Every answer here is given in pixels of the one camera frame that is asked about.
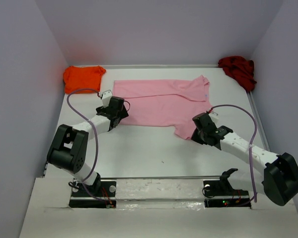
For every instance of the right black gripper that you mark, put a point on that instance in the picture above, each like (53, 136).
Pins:
(196, 135)

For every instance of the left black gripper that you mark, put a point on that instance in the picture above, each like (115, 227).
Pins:
(122, 113)

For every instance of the pink t shirt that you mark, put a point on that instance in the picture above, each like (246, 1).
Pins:
(165, 102)

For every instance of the orange t shirt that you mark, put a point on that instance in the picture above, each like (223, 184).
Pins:
(85, 79)

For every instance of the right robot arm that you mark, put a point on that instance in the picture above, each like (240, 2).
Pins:
(279, 173)

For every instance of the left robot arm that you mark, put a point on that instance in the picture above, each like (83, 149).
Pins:
(69, 145)

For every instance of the dark red t shirt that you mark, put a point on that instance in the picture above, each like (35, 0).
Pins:
(241, 70)

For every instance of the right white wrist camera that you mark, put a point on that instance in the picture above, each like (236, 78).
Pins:
(214, 116)

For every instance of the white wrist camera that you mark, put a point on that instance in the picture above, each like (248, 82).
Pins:
(214, 116)
(105, 97)

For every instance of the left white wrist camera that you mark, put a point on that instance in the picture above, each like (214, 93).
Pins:
(105, 97)

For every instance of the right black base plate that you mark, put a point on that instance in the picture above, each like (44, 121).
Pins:
(217, 196)

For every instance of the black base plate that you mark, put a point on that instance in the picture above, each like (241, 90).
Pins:
(104, 198)
(217, 196)

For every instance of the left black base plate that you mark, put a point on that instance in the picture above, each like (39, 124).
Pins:
(104, 198)

